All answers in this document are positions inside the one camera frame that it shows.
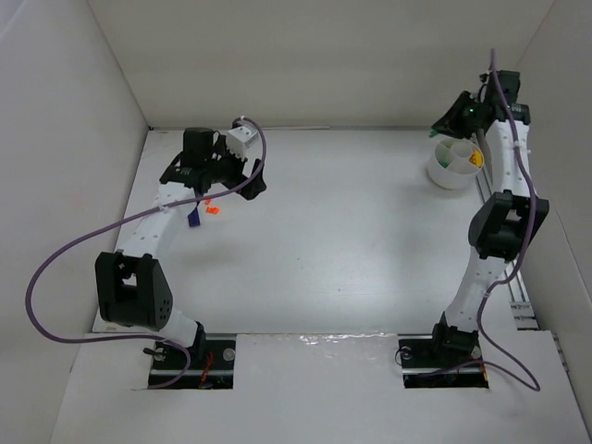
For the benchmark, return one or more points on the yellow lego plate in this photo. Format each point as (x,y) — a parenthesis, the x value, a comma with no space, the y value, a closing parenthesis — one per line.
(477,159)

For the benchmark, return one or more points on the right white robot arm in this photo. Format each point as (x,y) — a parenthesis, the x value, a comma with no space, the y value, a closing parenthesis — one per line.
(504,226)

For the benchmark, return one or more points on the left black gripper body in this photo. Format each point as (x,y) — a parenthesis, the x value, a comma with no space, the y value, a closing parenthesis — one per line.
(240,175)

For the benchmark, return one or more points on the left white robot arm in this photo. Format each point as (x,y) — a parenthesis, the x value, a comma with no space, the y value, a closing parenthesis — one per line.
(131,284)

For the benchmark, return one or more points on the purple lego brick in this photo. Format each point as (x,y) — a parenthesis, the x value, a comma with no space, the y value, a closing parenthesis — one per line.
(194,220)

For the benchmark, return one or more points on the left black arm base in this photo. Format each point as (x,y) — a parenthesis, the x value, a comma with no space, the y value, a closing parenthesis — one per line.
(213,371)

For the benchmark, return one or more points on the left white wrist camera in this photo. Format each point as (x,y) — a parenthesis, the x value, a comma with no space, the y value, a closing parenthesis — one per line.
(240,139)

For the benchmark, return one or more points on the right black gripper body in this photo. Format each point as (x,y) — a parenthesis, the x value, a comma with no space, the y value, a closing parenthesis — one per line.
(452,122)

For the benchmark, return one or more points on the white divided round container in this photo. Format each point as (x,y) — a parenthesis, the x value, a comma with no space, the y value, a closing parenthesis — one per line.
(460,173)

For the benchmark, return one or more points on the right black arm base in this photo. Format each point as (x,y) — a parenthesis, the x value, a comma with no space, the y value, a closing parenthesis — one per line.
(424,368)

